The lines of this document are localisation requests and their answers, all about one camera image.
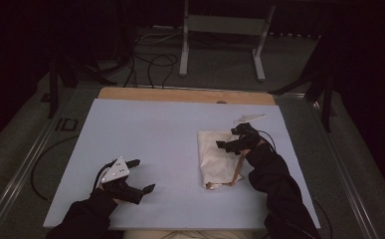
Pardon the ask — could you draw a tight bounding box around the black looped floor cable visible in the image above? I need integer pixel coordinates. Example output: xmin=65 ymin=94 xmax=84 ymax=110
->
xmin=146 ymin=54 xmax=180 ymax=90

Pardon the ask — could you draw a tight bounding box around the black tripod stand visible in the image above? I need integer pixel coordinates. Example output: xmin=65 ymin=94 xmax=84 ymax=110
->
xmin=45 ymin=49 xmax=118 ymax=120
xmin=269 ymin=33 xmax=337 ymax=133

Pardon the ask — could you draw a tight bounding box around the person's right hand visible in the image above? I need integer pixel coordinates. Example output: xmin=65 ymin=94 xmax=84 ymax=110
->
xmin=240 ymin=138 xmax=272 ymax=159

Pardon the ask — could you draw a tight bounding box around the white floor cable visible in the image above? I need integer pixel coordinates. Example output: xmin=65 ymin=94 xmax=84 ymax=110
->
xmin=133 ymin=29 xmax=184 ymax=47

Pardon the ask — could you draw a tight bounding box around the person's left hand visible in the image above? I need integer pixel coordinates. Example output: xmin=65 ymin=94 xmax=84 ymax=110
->
xmin=95 ymin=183 xmax=118 ymax=202

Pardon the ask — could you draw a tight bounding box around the dark curtain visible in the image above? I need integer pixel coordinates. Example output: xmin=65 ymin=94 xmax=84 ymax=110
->
xmin=332 ymin=0 xmax=385 ymax=200
xmin=0 ymin=0 xmax=54 ymax=153

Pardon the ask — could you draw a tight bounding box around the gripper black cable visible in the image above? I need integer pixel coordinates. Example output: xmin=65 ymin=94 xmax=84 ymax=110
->
xmin=258 ymin=128 xmax=278 ymax=153
xmin=93 ymin=160 xmax=116 ymax=188

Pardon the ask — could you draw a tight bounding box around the white power strip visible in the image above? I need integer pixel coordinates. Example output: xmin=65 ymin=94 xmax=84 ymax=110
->
xmin=152 ymin=24 xmax=176 ymax=32

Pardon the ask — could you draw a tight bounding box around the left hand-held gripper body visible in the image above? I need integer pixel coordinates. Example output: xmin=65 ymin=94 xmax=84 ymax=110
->
xmin=99 ymin=156 xmax=145 ymax=206

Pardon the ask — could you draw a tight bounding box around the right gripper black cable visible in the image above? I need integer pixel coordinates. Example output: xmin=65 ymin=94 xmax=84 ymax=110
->
xmin=258 ymin=128 xmax=278 ymax=153

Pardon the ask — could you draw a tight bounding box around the light blue table mat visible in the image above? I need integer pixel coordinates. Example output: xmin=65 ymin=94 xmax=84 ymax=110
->
xmin=43 ymin=98 xmax=321 ymax=231

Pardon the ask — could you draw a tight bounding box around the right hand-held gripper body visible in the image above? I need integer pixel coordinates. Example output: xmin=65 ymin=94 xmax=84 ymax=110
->
xmin=228 ymin=114 xmax=267 ymax=155

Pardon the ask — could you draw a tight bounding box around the cream baby bodysuit brown trim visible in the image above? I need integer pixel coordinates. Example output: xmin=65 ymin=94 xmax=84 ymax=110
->
xmin=197 ymin=129 xmax=248 ymax=191

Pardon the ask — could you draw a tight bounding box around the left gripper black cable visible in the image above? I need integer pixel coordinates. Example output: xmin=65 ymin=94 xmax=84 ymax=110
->
xmin=93 ymin=160 xmax=116 ymax=188

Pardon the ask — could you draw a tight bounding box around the white metal stand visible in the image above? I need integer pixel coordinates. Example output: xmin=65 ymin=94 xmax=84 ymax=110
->
xmin=178 ymin=0 xmax=277 ymax=83

